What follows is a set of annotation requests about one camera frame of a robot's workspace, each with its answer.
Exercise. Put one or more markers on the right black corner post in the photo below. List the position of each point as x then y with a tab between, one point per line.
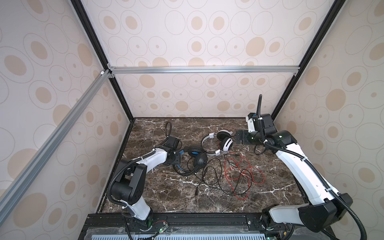
325	26

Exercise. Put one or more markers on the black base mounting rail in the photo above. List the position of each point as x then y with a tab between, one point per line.
191	226

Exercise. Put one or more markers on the black blue headphones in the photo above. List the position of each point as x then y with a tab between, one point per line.
200	157

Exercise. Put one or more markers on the horizontal aluminium rail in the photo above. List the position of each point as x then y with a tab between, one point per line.
200	70

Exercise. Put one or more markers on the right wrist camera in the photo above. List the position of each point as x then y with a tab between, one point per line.
251	119

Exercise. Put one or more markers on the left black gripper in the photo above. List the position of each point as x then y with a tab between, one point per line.
178	158

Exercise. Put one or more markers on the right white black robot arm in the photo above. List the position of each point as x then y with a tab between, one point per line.
324	206

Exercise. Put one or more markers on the diagonal aluminium rail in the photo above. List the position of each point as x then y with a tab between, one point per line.
24	180

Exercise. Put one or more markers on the white black headphones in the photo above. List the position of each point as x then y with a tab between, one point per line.
226	142

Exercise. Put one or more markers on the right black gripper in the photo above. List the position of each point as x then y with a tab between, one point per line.
244	140

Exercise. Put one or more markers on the left black corner post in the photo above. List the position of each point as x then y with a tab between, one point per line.
94	40

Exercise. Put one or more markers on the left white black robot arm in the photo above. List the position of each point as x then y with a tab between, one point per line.
127	185

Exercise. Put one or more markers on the black corner post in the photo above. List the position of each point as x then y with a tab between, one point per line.
325	26
94	40

